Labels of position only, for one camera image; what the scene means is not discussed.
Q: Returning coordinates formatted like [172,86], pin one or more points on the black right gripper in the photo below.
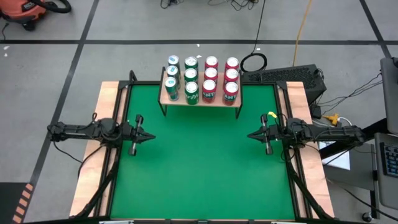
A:
[273,132]

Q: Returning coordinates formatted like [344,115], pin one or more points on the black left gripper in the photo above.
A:
[132,133]

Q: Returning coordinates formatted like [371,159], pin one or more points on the red Fanta soda can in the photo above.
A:
[211,61]
[211,73]
[232,63]
[209,85]
[231,88]
[231,74]

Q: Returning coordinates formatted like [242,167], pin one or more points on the silver blue energy drink can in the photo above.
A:
[173,59]
[170,82]
[172,71]

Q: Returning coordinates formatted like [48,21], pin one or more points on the green Sprite soda can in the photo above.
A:
[190,74]
[191,62]
[191,87]

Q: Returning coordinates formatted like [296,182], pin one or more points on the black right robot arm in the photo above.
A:
[326,133]

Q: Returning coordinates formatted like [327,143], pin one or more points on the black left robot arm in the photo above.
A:
[77,130]

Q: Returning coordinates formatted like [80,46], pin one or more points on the green table mat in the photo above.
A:
[202,171]

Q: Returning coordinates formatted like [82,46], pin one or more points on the yellow plug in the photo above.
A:
[332,119]

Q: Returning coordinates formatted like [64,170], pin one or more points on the white printed paper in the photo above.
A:
[339,160]

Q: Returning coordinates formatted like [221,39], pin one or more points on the black metal beam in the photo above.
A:
[371,130]

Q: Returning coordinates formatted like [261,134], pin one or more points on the black caster wheel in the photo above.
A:
[367,216]

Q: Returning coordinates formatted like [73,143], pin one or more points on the grey monitor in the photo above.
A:
[390,93]

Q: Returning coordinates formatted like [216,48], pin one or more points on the black orange striped floor mat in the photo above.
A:
[9,202]

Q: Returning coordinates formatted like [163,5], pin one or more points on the orange shop vacuum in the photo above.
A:
[21,11]

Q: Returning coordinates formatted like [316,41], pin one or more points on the wooden shelf with black frame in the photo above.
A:
[217,104]

